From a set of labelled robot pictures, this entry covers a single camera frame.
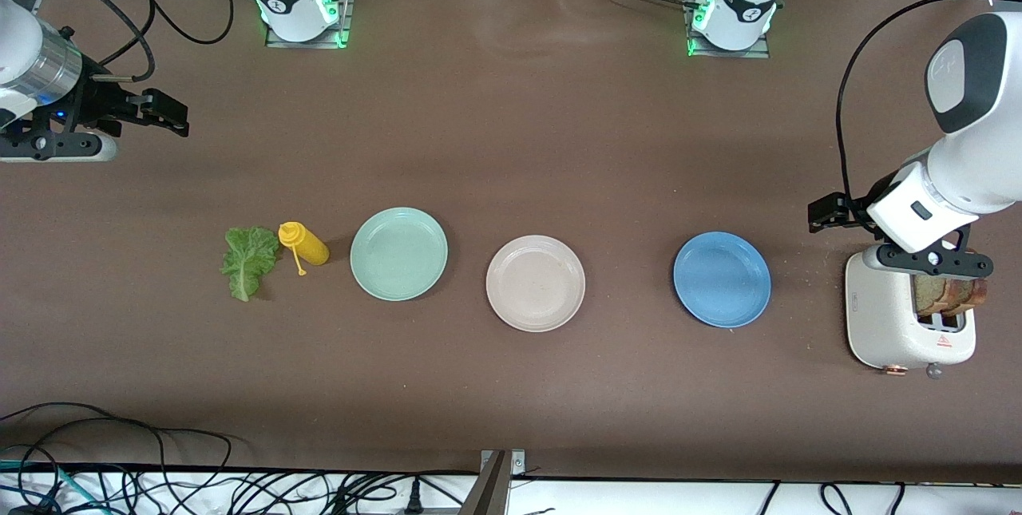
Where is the blue plate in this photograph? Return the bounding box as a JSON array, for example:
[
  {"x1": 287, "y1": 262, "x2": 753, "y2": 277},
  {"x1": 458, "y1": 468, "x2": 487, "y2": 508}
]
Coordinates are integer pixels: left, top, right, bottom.
[{"x1": 672, "y1": 231, "x2": 772, "y2": 329}]

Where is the grey metal bracket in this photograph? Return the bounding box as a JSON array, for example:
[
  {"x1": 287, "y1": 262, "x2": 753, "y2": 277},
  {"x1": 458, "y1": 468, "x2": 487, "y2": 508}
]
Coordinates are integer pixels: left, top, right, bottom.
[{"x1": 459, "y1": 450, "x2": 528, "y2": 515}]

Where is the green lettuce leaf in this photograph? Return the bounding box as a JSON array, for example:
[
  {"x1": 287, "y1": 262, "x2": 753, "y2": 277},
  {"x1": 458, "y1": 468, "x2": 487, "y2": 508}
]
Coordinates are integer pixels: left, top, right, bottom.
[{"x1": 221, "y1": 227, "x2": 281, "y2": 303}]

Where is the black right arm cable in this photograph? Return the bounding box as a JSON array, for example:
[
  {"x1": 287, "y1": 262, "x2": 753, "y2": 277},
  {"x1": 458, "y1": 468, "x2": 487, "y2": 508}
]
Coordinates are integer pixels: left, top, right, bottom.
[{"x1": 48, "y1": 0, "x2": 236, "y2": 85}]

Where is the brown bread slice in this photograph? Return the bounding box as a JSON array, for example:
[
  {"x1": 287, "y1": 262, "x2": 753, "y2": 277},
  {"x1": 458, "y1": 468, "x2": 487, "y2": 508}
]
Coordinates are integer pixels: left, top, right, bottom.
[
  {"x1": 914, "y1": 275, "x2": 951, "y2": 319},
  {"x1": 945, "y1": 276, "x2": 989, "y2": 316}
]

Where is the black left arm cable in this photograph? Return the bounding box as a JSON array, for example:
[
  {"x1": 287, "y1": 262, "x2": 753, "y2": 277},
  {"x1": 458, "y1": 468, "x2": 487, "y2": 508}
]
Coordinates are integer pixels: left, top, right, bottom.
[{"x1": 836, "y1": 0, "x2": 1022, "y2": 200}]

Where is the beige plate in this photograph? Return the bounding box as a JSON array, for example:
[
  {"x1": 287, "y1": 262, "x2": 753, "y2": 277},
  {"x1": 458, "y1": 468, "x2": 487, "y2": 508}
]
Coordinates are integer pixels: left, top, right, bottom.
[{"x1": 485, "y1": 235, "x2": 587, "y2": 333}]

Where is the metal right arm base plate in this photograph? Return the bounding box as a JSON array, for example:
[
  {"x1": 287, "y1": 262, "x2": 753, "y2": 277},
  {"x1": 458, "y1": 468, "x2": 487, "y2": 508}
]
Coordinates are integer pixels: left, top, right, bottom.
[{"x1": 265, "y1": 0, "x2": 356, "y2": 50}]

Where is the white two-slot toaster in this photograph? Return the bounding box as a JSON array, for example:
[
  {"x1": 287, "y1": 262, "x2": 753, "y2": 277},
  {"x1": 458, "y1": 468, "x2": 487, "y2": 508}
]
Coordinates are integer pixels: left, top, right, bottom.
[{"x1": 845, "y1": 248, "x2": 978, "y2": 378}]

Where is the teal cable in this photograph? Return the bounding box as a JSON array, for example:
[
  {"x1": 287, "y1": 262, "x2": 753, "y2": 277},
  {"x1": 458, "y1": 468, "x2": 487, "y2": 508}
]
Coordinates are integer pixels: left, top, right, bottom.
[{"x1": 0, "y1": 459, "x2": 101, "y2": 512}]

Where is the yellow mustard squeeze bottle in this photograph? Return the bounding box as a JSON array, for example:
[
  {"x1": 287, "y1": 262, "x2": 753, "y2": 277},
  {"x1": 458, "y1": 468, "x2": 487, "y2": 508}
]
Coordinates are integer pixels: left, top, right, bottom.
[{"x1": 278, "y1": 221, "x2": 330, "y2": 276}]

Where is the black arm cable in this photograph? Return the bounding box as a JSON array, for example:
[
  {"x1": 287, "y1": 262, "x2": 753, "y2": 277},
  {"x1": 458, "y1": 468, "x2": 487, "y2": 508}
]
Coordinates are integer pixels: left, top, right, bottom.
[
  {"x1": 836, "y1": 0, "x2": 1022, "y2": 200},
  {"x1": 48, "y1": 0, "x2": 236, "y2": 85}
]

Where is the mint green plate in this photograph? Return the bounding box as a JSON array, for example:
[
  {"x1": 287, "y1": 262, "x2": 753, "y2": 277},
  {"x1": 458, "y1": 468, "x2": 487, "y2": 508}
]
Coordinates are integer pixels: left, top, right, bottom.
[{"x1": 350, "y1": 207, "x2": 450, "y2": 302}]

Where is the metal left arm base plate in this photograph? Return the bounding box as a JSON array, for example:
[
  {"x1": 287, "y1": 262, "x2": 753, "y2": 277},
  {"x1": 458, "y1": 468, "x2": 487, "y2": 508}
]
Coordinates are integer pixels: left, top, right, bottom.
[{"x1": 683, "y1": 0, "x2": 771, "y2": 59}]

